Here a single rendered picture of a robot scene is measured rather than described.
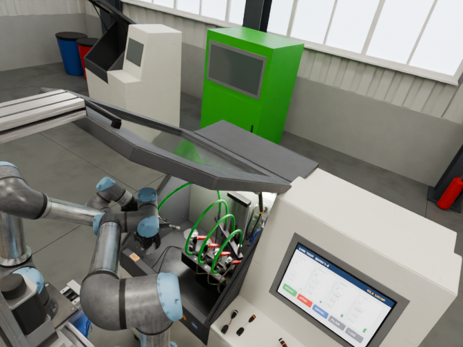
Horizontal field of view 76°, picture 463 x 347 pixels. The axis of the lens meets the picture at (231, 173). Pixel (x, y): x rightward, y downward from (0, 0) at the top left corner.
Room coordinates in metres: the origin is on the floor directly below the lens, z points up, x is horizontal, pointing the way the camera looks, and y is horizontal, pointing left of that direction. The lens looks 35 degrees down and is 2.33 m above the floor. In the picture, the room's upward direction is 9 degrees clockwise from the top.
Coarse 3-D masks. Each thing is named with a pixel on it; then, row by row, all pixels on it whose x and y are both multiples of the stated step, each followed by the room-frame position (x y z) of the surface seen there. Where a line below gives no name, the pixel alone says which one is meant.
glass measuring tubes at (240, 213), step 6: (228, 192) 1.32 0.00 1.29; (234, 192) 1.33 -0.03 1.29; (234, 198) 1.30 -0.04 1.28; (240, 198) 1.29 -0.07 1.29; (246, 198) 1.29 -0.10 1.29; (228, 204) 1.32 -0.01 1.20; (234, 204) 1.30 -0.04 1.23; (240, 204) 1.28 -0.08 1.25; (246, 204) 1.25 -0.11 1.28; (228, 210) 1.32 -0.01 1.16; (234, 210) 1.30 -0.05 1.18; (240, 210) 1.30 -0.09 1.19; (246, 210) 1.27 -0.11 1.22; (234, 216) 1.32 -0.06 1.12; (240, 216) 1.29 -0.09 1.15; (246, 216) 1.27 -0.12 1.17; (228, 222) 1.34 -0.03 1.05; (240, 222) 1.27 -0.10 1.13; (246, 222) 1.27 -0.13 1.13; (228, 228) 1.33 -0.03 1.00; (240, 228) 1.26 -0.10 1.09; (222, 234) 1.32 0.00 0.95; (234, 240) 1.28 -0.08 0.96
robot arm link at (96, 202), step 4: (96, 196) 1.00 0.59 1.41; (100, 196) 0.99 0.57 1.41; (92, 200) 0.98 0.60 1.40; (96, 200) 0.98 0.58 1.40; (100, 200) 0.98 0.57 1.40; (104, 200) 0.99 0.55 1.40; (88, 204) 0.97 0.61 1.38; (92, 204) 0.96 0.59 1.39; (96, 204) 0.96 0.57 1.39; (100, 204) 0.96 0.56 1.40; (104, 204) 0.97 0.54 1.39; (96, 208) 0.94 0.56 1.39; (100, 208) 0.94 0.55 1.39
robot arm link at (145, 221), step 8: (144, 208) 0.80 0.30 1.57; (152, 208) 0.81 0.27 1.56; (128, 216) 0.75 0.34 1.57; (136, 216) 0.76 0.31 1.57; (144, 216) 0.76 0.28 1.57; (152, 216) 0.77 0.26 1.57; (128, 224) 0.73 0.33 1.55; (136, 224) 0.74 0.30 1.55; (144, 224) 0.73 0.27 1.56; (152, 224) 0.74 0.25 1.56; (128, 232) 0.73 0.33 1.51; (144, 232) 0.72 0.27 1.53; (152, 232) 0.73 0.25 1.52
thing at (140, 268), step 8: (128, 256) 1.05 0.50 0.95; (128, 264) 1.05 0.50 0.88; (136, 264) 1.01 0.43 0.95; (144, 264) 1.01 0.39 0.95; (128, 272) 1.05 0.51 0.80; (136, 272) 1.01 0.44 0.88; (144, 272) 0.97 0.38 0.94; (152, 272) 0.98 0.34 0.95; (184, 296) 0.87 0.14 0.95; (184, 304) 0.82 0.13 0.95; (192, 304) 0.83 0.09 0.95; (184, 312) 0.81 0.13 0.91; (192, 312) 0.79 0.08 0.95; (200, 312) 0.80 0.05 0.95; (184, 320) 0.80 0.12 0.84; (192, 320) 0.78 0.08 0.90; (200, 320) 0.76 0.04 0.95; (192, 328) 0.77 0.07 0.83; (200, 328) 0.75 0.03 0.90; (200, 336) 0.74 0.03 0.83
